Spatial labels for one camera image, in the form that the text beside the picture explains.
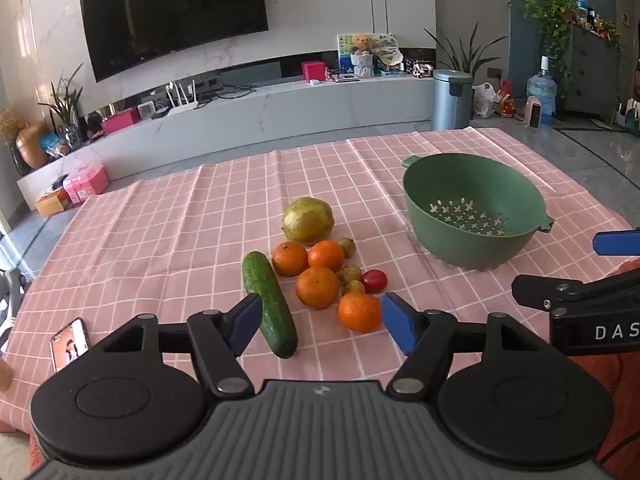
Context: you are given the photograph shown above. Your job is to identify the illustrated picture board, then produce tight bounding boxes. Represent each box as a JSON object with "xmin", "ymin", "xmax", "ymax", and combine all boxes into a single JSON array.
[{"xmin": 337, "ymin": 34, "xmax": 398, "ymax": 73}]

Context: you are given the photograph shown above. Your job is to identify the patterned hat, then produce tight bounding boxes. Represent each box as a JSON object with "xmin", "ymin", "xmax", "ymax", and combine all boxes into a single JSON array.
[{"xmin": 375, "ymin": 47, "xmax": 405, "ymax": 71}]

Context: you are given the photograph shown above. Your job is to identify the brown ceramic vase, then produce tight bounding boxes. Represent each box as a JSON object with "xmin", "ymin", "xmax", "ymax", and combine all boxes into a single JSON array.
[{"xmin": 16, "ymin": 122, "xmax": 49, "ymax": 169}]

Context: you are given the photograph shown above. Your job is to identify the black wall television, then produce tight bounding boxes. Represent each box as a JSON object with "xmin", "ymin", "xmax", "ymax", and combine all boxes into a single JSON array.
[{"xmin": 80, "ymin": 0, "xmax": 271, "ymax": 82}]

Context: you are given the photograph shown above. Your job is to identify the green colander bowl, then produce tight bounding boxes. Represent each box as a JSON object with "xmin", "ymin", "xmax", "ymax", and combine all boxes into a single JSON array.
[{"xmin": 401, "ymin": 153, "xmax": 555, "ymax": 270}]

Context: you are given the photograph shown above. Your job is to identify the grey chair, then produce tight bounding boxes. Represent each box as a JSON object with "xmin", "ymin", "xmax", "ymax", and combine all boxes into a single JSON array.
[{"xmin": 0, "ymin": 265, "xmax": 32, "ymax": 356}]

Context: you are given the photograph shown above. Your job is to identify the yellow-green pear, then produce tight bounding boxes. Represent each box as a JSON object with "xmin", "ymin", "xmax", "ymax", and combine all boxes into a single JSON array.
[{"xmin": 281, "ymin": 198, "xmax": 334, "ymax": 246}]

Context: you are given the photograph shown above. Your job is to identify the red cherry tomato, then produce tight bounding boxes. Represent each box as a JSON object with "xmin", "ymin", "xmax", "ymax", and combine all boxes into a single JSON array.
[{"xmin": 361, "ymin": 269, "xmax": 389, "ymax": 294}]

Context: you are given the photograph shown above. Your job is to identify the trailing ivy plant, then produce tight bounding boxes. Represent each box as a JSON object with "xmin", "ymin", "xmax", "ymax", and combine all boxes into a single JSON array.
[{"xmin": 520, "ymin": 0, "xmax": 580, "ymax": 78}]

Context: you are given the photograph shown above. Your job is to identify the grey cabinet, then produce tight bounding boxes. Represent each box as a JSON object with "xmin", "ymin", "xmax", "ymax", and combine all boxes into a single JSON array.
[{"xmin": 565, "ymin": 22, "xmax": 623, "ymax": 116}]

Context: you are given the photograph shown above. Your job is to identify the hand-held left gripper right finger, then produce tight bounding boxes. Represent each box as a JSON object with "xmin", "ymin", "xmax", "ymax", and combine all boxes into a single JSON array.
[{"xmin": 381, "ymin": 291, "xmax": 553, "ymax": 404}]

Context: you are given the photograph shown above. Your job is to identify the plush toy bouquet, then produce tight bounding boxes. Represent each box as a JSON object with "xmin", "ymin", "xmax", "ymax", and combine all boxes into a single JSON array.
[{"xmin": 350, "ymin": 34, "xmax": 375, "ymax": 80}]

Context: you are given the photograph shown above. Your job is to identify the grey pedal trash can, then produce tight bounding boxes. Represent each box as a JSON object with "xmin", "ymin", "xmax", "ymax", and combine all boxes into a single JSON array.
[{"xmin": 431, "ymin": 69, "xmax": 474, "ymax": 132}]

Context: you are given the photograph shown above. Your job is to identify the pink checked tablecloth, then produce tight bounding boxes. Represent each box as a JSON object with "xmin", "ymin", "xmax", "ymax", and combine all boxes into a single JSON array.
[{"xmin": 0, "ymin": 127, "xmax": 640, "ymax": 436}]

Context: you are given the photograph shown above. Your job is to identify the red gift bag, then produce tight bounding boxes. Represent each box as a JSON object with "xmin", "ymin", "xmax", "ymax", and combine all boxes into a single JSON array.
[{"xmin": 495, "ymin": 80, "xmax": 519, "ymax": 117}]

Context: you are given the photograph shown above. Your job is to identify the long-leaf potted plant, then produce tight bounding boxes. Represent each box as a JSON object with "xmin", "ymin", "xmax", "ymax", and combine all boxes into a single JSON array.
[{"xmin": 425, "ymin": 25, "xmax": 508, "ymax": 73}]

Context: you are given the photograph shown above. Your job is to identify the pink storage boxes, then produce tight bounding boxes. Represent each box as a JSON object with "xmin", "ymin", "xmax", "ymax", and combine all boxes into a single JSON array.
[{"xmin": 62, "ymin": 162, "xmax": 109, "ymax": 204}]

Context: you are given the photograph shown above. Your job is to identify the white plastic bag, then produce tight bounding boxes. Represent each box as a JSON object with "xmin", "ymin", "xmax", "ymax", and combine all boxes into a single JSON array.
[{"xmin": 472, "ymin": 82, "xmax": 500, "ymax": 118}]

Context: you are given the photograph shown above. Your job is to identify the long white media console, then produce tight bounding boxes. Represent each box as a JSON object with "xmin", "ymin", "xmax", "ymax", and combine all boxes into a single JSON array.
[{"xmin": 17, "ymin": 77, "xmax": 436, "ymax": 201}]

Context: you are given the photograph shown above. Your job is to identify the magenta box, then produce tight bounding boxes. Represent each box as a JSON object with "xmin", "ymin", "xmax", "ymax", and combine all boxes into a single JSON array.
[{"xmin": 101, "ymin": 109, "xmax": 141, "ymax": 133}]

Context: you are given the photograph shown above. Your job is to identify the orange cardboard box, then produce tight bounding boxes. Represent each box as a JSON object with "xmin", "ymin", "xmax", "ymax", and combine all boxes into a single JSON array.
[{"xmin": 35, "ymin": 189, "xmax": 69, "ymax": 217}]

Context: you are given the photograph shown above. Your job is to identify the green cucumber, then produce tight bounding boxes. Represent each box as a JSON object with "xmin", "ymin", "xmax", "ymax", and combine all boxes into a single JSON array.
[{"xmin": 242, "ymin": 251, "xmax": 299, "ymax": 359}]

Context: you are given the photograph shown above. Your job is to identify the small pink appliance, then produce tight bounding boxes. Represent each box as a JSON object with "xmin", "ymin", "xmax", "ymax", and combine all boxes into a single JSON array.
[{"xmin": 522, "ymin": 96, "xmax": 542, "ymax": 128}]

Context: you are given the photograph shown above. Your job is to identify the blue water jug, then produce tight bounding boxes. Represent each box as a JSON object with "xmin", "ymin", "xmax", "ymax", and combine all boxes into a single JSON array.
[{"xmin": 526, "ymin": 56, "xmax": 557, "ymax": 126}]

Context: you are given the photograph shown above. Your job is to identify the potted orchid plant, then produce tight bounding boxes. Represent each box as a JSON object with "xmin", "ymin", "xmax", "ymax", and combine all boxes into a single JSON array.
[{"xmin": 37, "ymin": 62, "xmax": 86, "ymax": 146}]

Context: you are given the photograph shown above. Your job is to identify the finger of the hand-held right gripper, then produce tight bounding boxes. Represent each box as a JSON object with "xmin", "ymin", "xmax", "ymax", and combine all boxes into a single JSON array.
[
  {"xmin": 511, "ymin": 274, "xmax": 640, "ymax": 314},
  {"xmin": 592, "ymin": 229, "xmax": 640, "ymax": 257}
]

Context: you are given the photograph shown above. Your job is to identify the smartphone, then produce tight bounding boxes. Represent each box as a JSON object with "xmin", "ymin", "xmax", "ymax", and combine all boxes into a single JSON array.
[{"xmin": 50, "ymin": 317, "xmax": 91, "ymax": 373}]

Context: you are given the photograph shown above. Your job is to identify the white router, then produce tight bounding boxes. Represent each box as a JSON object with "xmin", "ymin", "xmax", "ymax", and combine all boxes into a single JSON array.
[{"xmin": 167, "ymin": 80, "xmax": 199, "ymax": 112}]

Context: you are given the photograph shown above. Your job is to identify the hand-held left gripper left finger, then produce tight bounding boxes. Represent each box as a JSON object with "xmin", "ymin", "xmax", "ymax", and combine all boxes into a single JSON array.
[{"xmin": 87, "ymin": 292, "xmax": 263, "ymax": 402}]

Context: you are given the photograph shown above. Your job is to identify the orange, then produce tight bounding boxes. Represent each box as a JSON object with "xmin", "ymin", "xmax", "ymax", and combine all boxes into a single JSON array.
[
  {"xmin": 338, "ymin": 291, "xmax": 383, "ymax": 334},
  {"xmin": 307, "ymin": 240, "xmax": 346, "ymax": 273},
  {"xmin": 295, "ymin": 266, "xmax": 341, "ymax": 310},
  {"xmin": 272, "ymin": 241, "xmax": 309, "ymax": 277}
]

